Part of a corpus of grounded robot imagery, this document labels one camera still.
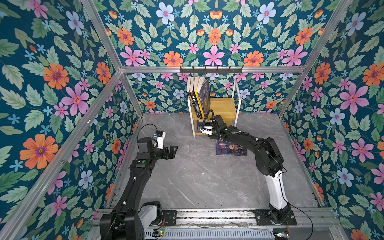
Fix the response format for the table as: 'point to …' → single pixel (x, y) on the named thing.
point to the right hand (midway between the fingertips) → (212, 125)
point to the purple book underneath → (226, 148)
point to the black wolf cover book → (194, 98)
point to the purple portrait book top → (205, 97)
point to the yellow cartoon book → (199, 105)
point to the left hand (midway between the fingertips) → (171, 142)
